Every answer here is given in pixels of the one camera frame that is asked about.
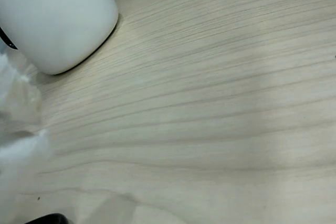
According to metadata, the black camera cable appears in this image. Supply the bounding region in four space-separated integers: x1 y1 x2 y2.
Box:
25 212 70 224

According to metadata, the white mug with black handle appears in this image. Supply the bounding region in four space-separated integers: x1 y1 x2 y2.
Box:
0 0 120 76

